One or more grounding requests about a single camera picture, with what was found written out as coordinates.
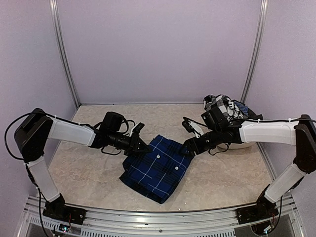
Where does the white plastic basin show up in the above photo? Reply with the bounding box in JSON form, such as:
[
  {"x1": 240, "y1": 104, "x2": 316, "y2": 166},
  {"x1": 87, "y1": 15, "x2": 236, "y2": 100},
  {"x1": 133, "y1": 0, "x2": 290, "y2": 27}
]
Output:
[{"x1": 217, "y1": 143, "x2": 254, "y2": 150}]

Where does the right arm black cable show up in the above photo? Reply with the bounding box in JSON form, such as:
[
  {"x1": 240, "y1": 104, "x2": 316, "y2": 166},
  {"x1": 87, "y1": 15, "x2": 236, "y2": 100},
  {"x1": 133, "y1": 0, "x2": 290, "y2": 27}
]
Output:
[{"x1": 208, "y1": 147, "x2": 229, "y2": 157}]

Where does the blue plaid long sleeve shirt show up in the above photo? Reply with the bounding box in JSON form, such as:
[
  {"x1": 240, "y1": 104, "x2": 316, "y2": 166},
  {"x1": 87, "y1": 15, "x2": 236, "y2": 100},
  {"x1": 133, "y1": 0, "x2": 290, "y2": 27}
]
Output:
[{"x1": 119, "y1": 135, "x2": 195, "y2": 204}]

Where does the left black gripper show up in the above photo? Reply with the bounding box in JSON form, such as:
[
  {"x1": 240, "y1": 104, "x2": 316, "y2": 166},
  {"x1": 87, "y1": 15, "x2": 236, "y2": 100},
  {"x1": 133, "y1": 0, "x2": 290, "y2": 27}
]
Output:
[{"x1": 109, "y1": 130, "x2": 152, "y2": 157}]

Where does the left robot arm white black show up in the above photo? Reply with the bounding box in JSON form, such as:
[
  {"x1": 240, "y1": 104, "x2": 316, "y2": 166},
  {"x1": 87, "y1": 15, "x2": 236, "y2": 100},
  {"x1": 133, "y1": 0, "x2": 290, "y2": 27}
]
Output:
[{"x1": 14, "y1": 108, "x2": 151, "y2": 223}]

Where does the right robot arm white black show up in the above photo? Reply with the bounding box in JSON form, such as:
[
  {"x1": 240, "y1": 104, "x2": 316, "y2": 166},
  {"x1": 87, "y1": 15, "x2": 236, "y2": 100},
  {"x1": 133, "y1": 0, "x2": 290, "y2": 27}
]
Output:
[{"x1": 182, "y1": 108, "x2": 316, "y2": 224}]

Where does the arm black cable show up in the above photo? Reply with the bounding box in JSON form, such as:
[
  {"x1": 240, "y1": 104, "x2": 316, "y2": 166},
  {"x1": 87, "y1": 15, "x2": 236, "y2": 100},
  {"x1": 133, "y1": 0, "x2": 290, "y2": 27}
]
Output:
[
  {"x1": 208, "y1": 147, "x2": 229, "y2": 157},
  {"x1": 4, "y1": 112, "x2": 38, "y2": 161}
]

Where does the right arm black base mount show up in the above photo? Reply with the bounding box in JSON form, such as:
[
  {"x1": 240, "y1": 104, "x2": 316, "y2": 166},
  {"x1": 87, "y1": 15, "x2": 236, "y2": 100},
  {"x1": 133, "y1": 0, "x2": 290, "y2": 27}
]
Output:
[{"x1": 236, "y1": 204, "x2": 279, "y2": 225}]

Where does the grey black patterned shirt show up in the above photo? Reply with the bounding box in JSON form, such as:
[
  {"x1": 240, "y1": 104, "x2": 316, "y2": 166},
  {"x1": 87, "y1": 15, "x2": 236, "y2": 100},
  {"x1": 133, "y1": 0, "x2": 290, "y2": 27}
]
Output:
[{"x1": 203, "y1": 94, "x2": 263, "y2": 121}]

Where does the right aluminium frame post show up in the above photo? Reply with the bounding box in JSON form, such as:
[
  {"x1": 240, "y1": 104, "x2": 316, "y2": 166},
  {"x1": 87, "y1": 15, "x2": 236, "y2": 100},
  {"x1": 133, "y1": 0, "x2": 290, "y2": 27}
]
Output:
[{"x1": 240, "y1": 0, "x2": 269, "y2": 103}]

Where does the aluminium frame post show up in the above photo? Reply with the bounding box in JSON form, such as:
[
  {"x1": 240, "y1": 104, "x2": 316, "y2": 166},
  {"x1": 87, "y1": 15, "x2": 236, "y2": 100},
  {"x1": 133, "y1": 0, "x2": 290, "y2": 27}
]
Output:
[
  {"x1": 240, "y1": 0, "x2": 269, "y2": 103},
  {"x1": 49, "y1": 0, "x2": 81, "y2": 109}
]

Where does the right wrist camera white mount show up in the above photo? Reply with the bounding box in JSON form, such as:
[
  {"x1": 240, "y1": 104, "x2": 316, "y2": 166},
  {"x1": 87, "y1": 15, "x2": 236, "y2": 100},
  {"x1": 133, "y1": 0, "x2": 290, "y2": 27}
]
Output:
[{"x1": 182, "y1": 118, "x2": 204, "y2": 138}]

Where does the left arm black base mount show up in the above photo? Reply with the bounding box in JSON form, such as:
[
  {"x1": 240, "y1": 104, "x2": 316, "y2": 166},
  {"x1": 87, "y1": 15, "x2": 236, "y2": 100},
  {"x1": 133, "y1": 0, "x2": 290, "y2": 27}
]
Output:
[{"x1": 43, "y1": 205, "x2": 86, "y2": 225}]

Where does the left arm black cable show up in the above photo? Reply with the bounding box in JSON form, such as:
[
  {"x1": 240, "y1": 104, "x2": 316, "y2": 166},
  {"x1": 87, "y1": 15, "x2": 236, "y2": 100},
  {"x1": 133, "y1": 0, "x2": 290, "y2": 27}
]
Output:
[{"x1": 4, "y1": 112, "x2": 38, "y2": 161}]

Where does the front aluminium rail base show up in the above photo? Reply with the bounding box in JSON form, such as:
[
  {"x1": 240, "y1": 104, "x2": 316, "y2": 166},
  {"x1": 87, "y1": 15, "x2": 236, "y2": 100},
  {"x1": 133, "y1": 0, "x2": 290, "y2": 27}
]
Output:
[{"x1": 14, "y1": 196, "x2": 306, "y2": 237}]

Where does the left aluminium frame post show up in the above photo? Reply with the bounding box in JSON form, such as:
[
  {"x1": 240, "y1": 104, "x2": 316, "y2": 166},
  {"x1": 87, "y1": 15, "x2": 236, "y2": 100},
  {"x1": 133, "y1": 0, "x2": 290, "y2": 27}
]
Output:
[{"x1": 49, "y1": 0, "x2": 81, "y2": 109}]

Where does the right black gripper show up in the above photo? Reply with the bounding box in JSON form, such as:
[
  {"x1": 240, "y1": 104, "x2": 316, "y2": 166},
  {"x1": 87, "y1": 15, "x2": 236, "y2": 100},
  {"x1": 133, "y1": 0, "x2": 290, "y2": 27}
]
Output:
[{"x1": 178, "y1": 127, "x2": 223, "y2": 157}]

